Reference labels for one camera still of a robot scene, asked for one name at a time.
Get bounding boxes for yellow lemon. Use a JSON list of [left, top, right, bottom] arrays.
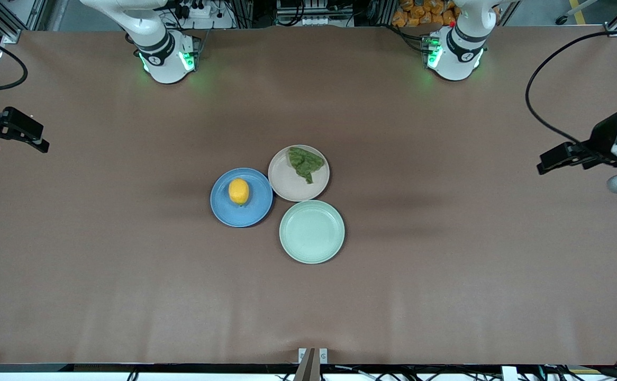
[[228, 178, 250, 206]]

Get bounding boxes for pale green plate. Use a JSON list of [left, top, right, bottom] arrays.
[[279, 199, 346, 265]]

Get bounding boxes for white box with cables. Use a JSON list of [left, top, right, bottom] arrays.
[[275, 0, 337, 28]]

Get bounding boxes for metal table edge bracket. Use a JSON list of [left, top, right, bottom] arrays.
[[297, 347, 329, 381]]

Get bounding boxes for green lettuce leaf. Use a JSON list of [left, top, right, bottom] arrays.
[[287, 146, 326, 185]]

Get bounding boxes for blue plate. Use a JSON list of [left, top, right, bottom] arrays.
[[210, 168, 274, 228]]

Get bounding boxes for beige plate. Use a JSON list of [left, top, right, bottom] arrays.
[[268, 144, 331, 202]]

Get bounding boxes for orange snack bags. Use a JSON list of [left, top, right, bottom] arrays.
[[392, 0, 460, 28]]

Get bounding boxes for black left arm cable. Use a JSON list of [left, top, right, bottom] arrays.
[[525, 29, 617, 147]]

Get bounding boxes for white power strip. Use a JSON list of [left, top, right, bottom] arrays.
[[174, 0, 236, 30]]

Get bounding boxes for black base power cable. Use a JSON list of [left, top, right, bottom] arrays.
[[384, 23, 432, 54]]

